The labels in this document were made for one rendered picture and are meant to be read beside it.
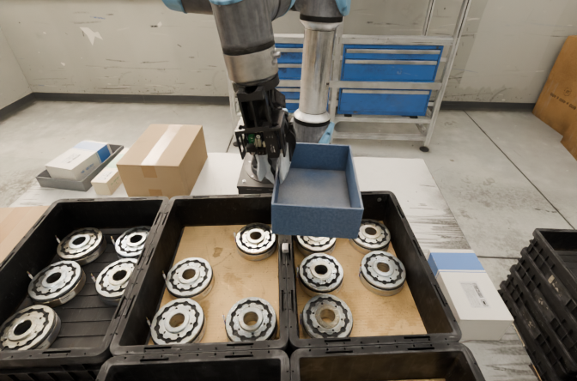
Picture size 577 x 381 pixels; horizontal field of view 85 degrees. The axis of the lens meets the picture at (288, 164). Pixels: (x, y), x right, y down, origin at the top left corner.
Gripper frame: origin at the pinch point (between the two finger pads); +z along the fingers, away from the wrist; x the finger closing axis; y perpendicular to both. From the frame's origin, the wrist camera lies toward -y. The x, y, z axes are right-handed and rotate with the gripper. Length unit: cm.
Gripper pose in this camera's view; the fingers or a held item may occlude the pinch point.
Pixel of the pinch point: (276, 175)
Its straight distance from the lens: 60.2
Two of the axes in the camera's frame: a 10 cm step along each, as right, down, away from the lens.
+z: 1.4, 8.2, 5.6
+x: 9.9, -0.6, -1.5
